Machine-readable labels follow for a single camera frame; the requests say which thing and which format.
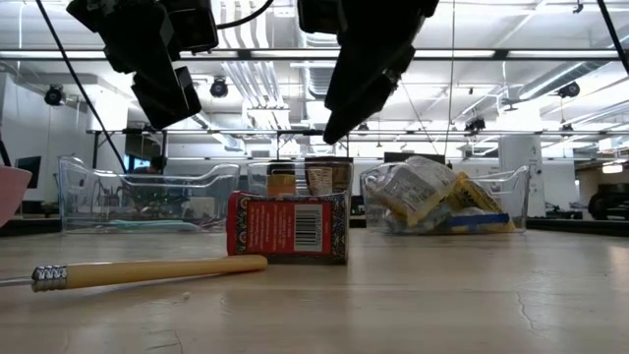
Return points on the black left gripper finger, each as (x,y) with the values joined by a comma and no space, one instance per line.
(164,98)

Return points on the white yellow snack bag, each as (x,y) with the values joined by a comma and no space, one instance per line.
(413,189)

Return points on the pink bowl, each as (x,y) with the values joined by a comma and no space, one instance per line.
(10,192)

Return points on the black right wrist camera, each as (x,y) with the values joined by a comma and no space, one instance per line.
(319,15)

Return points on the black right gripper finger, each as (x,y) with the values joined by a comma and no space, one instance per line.
(344,123)
(373,64)

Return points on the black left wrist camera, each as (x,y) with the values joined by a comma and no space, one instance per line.
(191,24)

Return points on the brown spice jar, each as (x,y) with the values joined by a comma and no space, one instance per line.
(326,179)

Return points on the blue snack bag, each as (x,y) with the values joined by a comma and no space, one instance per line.
(476,219)

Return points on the black monitor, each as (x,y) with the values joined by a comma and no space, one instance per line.
(393,157)
(34,164)

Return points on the black overhead frame bar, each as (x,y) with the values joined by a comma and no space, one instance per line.
(501,54)

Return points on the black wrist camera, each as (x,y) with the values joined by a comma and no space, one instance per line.
(191,24)
(319,15)

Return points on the person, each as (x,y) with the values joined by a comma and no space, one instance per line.
(157,164)

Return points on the orange spice jar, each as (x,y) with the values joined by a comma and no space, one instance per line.
(281,184)

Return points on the silver ventilation duct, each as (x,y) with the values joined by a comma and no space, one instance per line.
(314,74)

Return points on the black ceiling spotlight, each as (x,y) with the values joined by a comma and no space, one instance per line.
(570,90)
(362,129)
(218,88)
(475,124)
(54,96)

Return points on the black background rig frame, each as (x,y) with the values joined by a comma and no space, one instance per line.
(94,162)

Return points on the gold red spice tin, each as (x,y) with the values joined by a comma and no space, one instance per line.
(290,226)

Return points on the monitor with blue screen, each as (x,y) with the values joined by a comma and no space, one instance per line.
(135,162)

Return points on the black table frame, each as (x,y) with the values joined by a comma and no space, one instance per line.
(565,227)

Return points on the clear plastic bin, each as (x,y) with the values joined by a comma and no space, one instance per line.
(518,196)
(221,196)
(255,177)

